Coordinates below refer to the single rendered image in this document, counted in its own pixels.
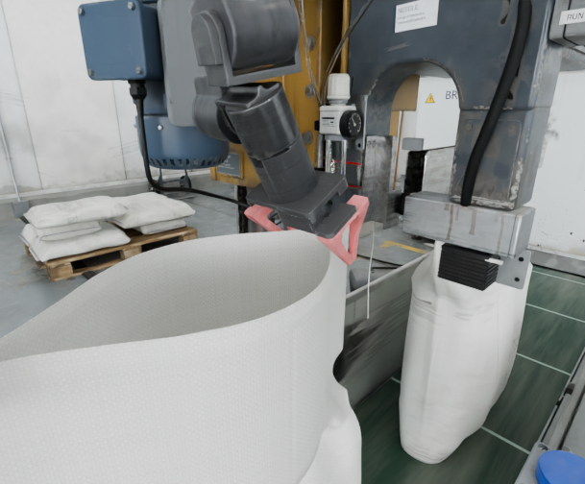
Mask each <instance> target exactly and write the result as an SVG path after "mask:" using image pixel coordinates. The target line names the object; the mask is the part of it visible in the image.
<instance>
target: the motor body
mask: <svg viewBox="0 0 585 484"><path fill-rule="evenodd" d="M140 1H141V2H142V4H145V5H147V6H150V7H152V8H155V9H158V8H157V6H158V0H140ZM145 88H146V90H147V96H146V98H145V100H143V104H144V125H145V134H146V142H147V151H148V159H149V164H150V166H153V167H155V168H159V169H168V170H190V169H203V168H209V167H214V166H217V165H220V164H222V163H223V162H224V161H225V160H226V158H227V156H228V154H229V150H230V143H229V142H227V141H223V140H219V139H216V138H212V137H208V136H205V135H204V134H202V133H201V132H200V131H199V130H198V129H197V128H196V127H177V126H174V125H173V124H171V122H170V121H169V118H168V111H167V109H165V108H164V102H163V94H164V93H166V92H165V82H164V80H158V81H146V85H145ZM134 127H135V128H136V129H137V132H136V133H137V141H138V149H139V150H140V153H141V155H142V149H141V141H140V132H139V124H138V116H137V115H136V116H135V124H134ZM142 157H143V156H142Z"/></svg>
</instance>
